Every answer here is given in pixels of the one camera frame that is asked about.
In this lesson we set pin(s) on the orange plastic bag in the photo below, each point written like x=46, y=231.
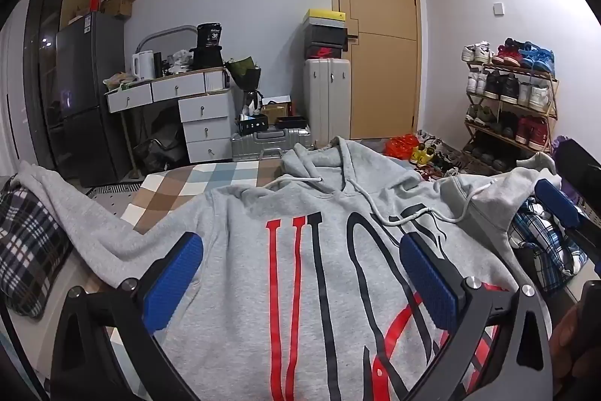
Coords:
x=401, y=146

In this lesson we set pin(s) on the checkered blanket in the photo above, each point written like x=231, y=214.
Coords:
x=188, y=189

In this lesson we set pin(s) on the blue plaid shirt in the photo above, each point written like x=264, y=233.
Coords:
x=540, y=241

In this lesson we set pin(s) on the flat black tray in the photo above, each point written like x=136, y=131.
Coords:
x=291, y=122

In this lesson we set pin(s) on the long black box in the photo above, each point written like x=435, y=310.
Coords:
x=251, y=126

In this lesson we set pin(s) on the white suitcase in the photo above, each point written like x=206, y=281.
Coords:
x=326, y=100

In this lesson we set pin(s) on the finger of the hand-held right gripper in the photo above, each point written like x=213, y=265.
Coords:
x=556, y=203

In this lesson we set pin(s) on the person's right hand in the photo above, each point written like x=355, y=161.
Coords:
x=563, y=344

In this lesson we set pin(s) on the black red shoe box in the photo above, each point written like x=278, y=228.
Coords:
x=325, y=52

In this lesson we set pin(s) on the yellow shoe box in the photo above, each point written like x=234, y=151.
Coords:
x=326, y=16

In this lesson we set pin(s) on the white drawer desk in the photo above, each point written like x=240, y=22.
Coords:
x=206, y=119

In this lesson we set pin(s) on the white kettle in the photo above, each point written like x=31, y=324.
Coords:
x=142, y=66

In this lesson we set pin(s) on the scattered shoes pile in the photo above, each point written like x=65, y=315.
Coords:
x=446, y=161

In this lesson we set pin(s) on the grey arched frame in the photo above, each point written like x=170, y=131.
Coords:
x=164, y=32

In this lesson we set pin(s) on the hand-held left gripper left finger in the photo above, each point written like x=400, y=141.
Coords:
x=171, y=283

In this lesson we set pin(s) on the dark green bouquet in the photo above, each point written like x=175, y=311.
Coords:
x=244, y=74

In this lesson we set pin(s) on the brown box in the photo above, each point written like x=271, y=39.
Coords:
x=278, y=109

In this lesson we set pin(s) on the open cardboard box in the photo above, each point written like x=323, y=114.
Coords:
x=117, y=4

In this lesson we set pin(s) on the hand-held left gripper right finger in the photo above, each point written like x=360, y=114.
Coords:
x=429, y=283

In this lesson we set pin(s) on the black bag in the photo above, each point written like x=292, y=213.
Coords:
x=157, y=152

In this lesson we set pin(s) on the tall black box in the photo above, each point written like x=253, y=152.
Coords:
x=208, y=46

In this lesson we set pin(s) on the white crumpled cloth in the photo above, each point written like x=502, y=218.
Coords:
x=181, y=62

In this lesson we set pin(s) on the wooden door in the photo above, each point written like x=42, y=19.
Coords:
x=380, y=53

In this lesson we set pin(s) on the dark plaid pillow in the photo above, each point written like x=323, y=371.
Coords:
x=28, y=250

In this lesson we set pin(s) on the yellow shoes pair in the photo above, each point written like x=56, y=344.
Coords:
x=421, y=156

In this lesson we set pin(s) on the silver suitcase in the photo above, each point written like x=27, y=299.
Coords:
x=270, y=145

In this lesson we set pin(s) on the grey printed hoodie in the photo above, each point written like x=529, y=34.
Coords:
x=234, y=218

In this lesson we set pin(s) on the wooden shoe rack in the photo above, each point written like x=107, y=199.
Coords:
x=479, y=142

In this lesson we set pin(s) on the dark glass cabinet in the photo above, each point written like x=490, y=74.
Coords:
x=44, y=67

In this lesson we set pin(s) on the white light switch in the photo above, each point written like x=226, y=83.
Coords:
x=498, y=8

